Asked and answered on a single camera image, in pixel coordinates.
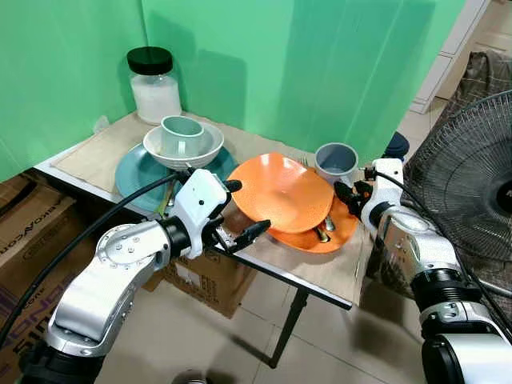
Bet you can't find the cardboard box with purple print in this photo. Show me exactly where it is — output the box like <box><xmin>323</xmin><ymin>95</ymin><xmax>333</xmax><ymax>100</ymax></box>
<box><xmin>0</xmin><ymin>278</ymin><xmax>54</xmax><ymax>383</ymax></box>

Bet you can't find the green backdrop cloth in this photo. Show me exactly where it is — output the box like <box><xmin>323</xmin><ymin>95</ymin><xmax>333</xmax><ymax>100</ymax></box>
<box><xmin>0</xmin><ymin>0</ymin><xmax>468</xmax><ymax>183</ymax></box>

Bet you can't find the black standing fan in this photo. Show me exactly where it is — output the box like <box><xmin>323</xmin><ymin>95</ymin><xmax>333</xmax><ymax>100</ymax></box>
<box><xmin>402</xmin><ymin>90</ymin><xmax>512</xmax><ymax>266</ymax></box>

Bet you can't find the beige table mat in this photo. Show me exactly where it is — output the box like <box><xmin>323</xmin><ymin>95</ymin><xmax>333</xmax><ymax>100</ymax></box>
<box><xmin>51</xmin><ymin>110</ymin><xmax>374</xmax><ymax>306</ymax></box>

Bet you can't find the teal plate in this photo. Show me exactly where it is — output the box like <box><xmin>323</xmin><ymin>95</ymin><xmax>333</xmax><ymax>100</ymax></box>
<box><xmin>114</xmin><ymin>142</ymin><xmax>238</xmax><ymax>215</ymax></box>

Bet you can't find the orange bowl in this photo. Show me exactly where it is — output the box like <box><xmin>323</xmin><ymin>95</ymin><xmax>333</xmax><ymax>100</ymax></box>
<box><xmin>228</xmin><ymin>151</ymin><xmax>336</xmax><ymax>235</ymax></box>

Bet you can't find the dark blue bin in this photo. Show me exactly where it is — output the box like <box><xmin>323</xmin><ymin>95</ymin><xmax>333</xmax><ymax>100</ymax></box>
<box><xmin>382</xmin><ymin>131</ymin><xmax>411</xmax><ymax>162</ymax></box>

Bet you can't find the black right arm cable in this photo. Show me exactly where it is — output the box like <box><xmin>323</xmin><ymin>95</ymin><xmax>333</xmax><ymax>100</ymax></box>
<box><xmin>382</xmin><ymin>170</ymin><xmax>512</xmax><ymax>322</ymax></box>

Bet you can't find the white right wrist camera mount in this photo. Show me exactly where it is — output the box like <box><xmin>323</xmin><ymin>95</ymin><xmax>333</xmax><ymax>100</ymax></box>
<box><xmin>360</xmin><ymin>158</ymin><xmax>406</xmax><ymax>234</ymax></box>

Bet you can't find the large brown cardboard box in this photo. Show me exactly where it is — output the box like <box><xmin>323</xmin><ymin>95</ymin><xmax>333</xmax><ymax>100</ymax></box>
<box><xmin>0</xmin><ymin>174</ymin><xmax>109</xmax><ymax>298</ymax></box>

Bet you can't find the orange plate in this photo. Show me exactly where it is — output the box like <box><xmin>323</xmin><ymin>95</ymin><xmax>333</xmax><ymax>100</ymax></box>
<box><xmin>267</xmin><ymin>194</ymin><xmax>360</xmax><ymax>254</ymax></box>

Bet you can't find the grey cup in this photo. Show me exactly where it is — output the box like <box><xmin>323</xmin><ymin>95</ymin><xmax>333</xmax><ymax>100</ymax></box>
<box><xmin>314</xmin><ymin>142</ymin><xmax>360</xmax><ymax>187</ymax></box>

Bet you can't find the glass jar with black lid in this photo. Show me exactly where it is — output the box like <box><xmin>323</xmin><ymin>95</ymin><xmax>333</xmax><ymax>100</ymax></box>
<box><xmin>126</xmin><ymin>46</ymin><xmax>184</xmax><ymax>126</ymax></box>

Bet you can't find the small brown cardboard box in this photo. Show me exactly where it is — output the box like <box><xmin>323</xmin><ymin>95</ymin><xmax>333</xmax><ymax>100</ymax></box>
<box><xmin>142</xmin><ymin>238</ymin><xmax>258</xmax><ymax>319</ymax></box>

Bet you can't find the white bowl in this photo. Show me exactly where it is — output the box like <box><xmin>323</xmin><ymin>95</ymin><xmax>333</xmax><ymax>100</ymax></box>
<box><xmin>142</xmin><ymin>123</ymin><xmax>226</xmax><ymax>171</ymax></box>

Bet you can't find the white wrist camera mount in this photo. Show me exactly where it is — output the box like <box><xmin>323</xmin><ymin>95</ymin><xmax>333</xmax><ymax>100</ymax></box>
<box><xmin>360</xmin><ymin>158</ymin><xmax>406</xmax><ymax>234</ymax></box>
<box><xmin>171</xmin><ymin>169</ymin><xmax>230</xmax><ymax>238</ymax></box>

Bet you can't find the brown checked fabric chair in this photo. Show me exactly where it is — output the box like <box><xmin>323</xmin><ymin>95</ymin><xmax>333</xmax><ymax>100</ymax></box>
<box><xmin>370</xmin><ymin>51</ymin><xmax>512</xmax><ymax>322</ymax></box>

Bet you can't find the black metal table leg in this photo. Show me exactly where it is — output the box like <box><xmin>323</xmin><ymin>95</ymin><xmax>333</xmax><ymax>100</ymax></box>
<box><xmin>267</xmin><ymin>288</ymin><xmax>310</xmax><ymax>370</ymax></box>

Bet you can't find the white cabinet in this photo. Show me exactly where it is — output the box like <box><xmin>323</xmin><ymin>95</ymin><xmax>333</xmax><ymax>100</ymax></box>
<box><xmin>410</xmin><ymin>0</ymin><xmax>491</xmax><ymax>115</ymax></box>

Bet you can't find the pale green mug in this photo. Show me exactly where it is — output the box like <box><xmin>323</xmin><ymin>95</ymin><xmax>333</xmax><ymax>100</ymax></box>
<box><xmin>160</xmin><ymin>115</ymin><xmax>206</xmax><ymax>158</ymax></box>

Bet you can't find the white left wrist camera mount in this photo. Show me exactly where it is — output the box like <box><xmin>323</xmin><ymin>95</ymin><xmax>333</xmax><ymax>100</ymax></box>
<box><xmin>171</xmin><ymin>169</ymin><xmax>230</xmax><ymax>238</ymax></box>

